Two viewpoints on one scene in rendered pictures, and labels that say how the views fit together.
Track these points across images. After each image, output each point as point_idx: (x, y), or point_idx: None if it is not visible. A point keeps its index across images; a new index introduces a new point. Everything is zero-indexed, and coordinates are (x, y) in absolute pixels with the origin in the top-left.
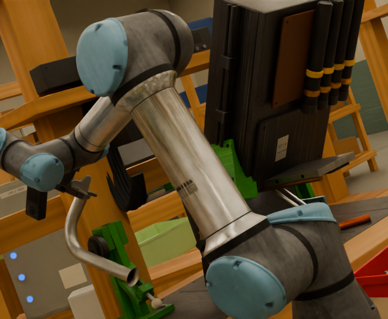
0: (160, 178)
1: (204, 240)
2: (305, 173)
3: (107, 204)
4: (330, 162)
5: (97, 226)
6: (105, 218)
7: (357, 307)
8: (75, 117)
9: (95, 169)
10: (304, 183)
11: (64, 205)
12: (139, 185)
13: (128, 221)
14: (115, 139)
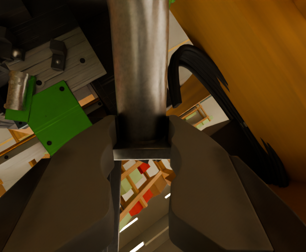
0: (196, 78)
1: (60, 53)
2: (2, 161)
3: (212, 44)
4: (6, 167)
5: (212, 0)
6: (207, 21)
7: None
8: (297, 168)
9: (244, 93)
10: (3, 150)
11: (294, 11)
12: (171, 90)
13: (184, 29)
14: (227, 136)
